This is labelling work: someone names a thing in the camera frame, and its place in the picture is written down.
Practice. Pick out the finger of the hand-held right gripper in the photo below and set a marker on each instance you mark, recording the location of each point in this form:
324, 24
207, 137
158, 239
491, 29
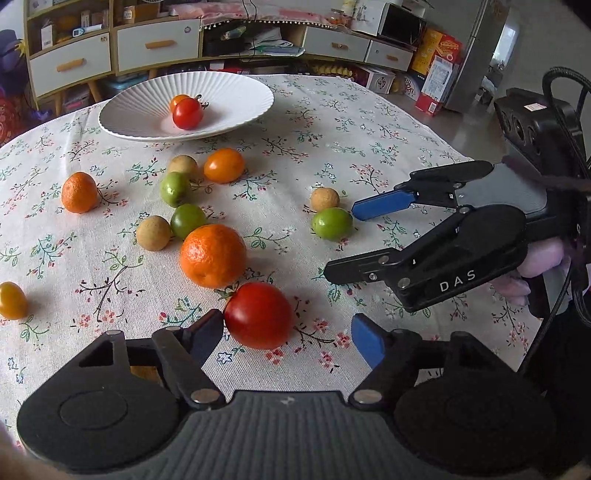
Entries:
381, 205
351, 271

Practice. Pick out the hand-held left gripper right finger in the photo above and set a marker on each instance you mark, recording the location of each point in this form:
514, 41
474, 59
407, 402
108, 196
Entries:
367, 339

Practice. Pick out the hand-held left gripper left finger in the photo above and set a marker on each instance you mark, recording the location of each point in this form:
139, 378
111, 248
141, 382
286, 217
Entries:
207, 334

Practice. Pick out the green jujube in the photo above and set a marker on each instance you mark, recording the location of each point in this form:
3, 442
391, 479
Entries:
332, 224
188, 220
174, 189

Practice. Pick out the tan longan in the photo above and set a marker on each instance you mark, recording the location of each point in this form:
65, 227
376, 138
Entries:
153, 233
324, 198
182, 164

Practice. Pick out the large orange mandarin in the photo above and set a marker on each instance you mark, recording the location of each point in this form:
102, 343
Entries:
213, 255

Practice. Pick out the white ribbed plate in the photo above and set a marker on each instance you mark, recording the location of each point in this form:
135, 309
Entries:
138, 106

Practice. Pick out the person's right hand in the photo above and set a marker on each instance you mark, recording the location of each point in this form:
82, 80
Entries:
542, 258

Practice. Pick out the red white box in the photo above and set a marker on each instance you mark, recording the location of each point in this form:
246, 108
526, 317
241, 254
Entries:
427, 101

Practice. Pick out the white carton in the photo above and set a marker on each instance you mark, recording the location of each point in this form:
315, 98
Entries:
381, 82

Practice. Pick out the white blue box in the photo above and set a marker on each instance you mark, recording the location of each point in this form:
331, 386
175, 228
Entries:
438, 78

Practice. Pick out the grey refrigerator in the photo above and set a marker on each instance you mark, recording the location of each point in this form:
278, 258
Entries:
475, 46

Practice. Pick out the orange red carton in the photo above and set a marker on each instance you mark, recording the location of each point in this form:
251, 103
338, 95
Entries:
436, 46

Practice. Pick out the black microwave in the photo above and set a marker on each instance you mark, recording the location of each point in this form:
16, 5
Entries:
401, 23

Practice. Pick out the small orange mandarin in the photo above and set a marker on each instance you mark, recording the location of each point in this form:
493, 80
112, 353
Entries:
79, 192

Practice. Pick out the person's dark clothing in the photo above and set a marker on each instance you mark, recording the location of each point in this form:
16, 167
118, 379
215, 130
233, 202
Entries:
572, 378

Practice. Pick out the yellow cherry tomato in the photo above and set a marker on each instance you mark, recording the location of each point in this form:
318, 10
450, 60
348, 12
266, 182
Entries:
11, 301

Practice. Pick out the white drawer cabinet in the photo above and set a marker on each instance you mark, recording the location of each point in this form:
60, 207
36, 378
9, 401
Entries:
251, 50

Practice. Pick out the red tomato with stem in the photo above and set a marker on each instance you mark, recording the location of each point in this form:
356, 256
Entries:
187, 115

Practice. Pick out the orange cherry tomato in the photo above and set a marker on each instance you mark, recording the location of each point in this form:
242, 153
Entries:
177, 102

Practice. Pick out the pink tasselled cloth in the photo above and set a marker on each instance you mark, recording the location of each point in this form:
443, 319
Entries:
221, 11

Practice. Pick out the clear plastic storage box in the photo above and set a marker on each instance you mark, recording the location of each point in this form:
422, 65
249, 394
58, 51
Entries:
117, 84

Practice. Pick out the red printed bag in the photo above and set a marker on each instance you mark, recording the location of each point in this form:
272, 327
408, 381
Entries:
9, 117

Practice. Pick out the white blue thermometer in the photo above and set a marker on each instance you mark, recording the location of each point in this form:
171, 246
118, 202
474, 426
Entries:
79, 32

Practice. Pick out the purple plush toy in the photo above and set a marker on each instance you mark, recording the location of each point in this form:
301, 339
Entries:
9, 55

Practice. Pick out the tall wooden shelf cabinet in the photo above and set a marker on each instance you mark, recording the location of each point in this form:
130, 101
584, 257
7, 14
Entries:
69, 16

